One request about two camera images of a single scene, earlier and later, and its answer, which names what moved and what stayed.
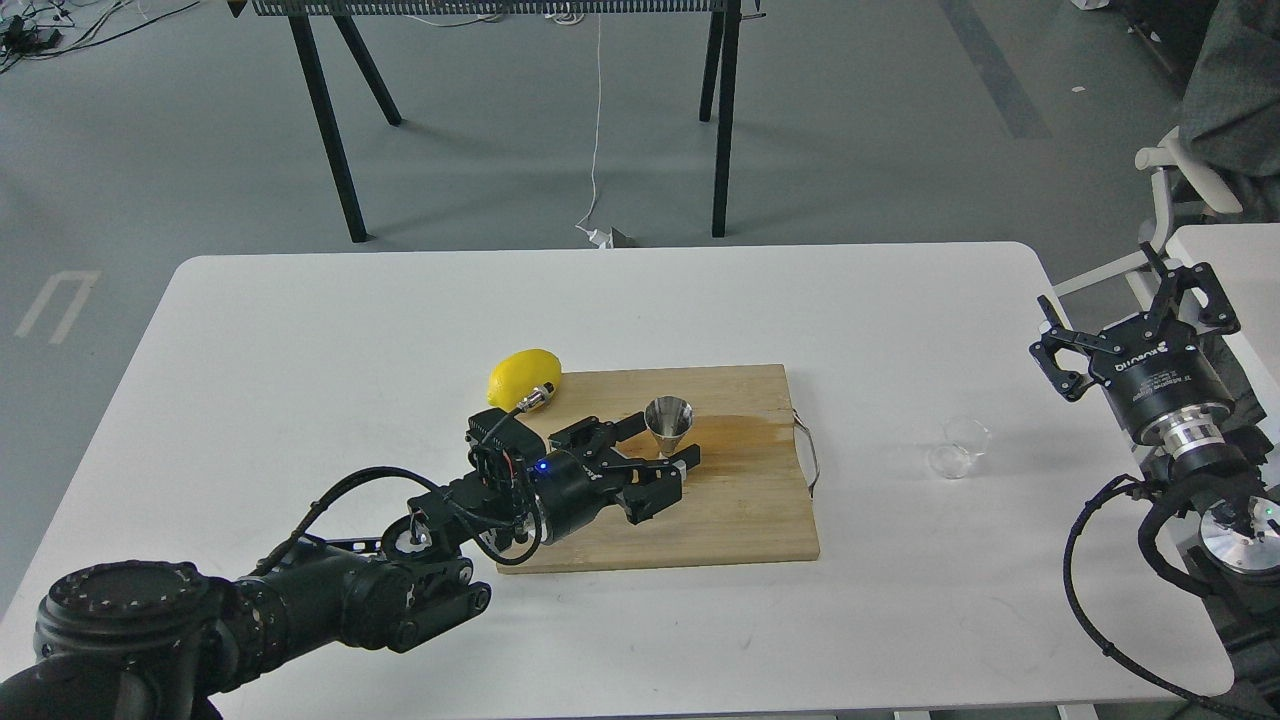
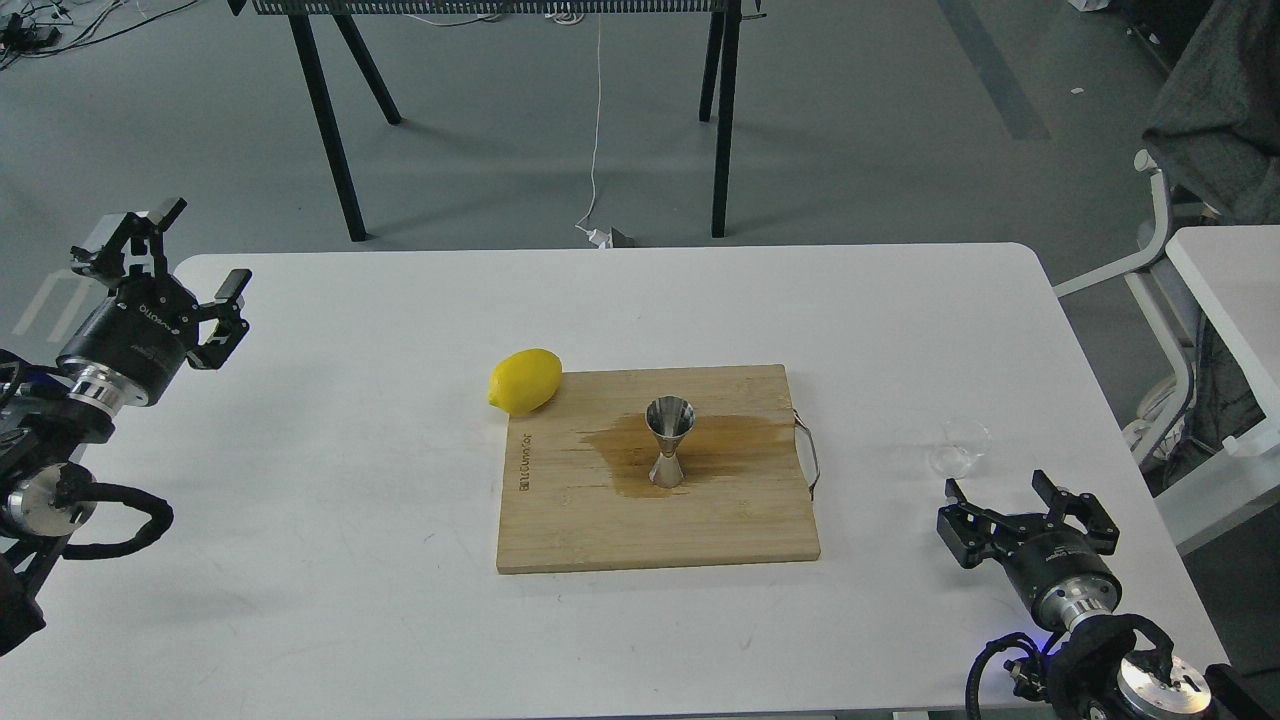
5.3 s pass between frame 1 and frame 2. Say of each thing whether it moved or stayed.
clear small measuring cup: stayed
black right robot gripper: moved
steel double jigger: stayed
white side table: stayed
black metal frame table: stayed
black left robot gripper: moved
